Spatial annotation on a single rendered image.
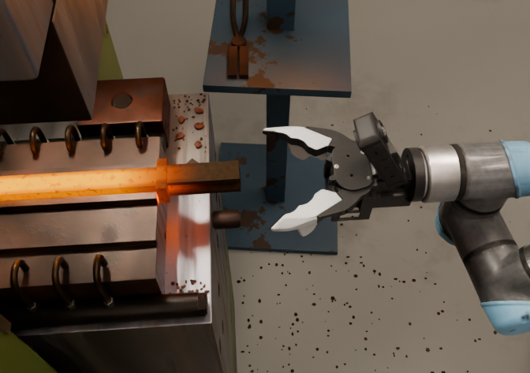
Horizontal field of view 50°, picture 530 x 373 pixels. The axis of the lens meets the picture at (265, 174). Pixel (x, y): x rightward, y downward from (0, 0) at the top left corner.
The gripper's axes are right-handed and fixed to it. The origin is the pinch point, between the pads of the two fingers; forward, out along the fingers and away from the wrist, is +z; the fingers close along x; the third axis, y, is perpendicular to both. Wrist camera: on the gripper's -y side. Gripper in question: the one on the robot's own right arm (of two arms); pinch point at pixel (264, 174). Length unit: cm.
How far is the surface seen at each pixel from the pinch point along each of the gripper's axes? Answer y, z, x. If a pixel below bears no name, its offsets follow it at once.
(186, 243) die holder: 8.3, 10.9, -4.8
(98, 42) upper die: -28.4, 13.5, -5.5
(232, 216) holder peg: 11.5, 4.7, 0.6
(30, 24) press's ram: -39.2, 13.4, -15.5
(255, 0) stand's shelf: 25, -2, 64
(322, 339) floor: 100, -17, 9
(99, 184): -1.1, 20.5, -0.8
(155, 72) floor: 100, 35, 116
